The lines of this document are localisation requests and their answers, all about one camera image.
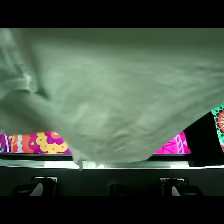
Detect white shirt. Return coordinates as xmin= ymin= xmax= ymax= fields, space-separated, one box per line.
xmin=0 ymin=28 xmax=224 ymax=171

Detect black garment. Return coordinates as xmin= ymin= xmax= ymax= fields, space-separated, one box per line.
xmin=182 ymin=111 xmax=224 ymax=168

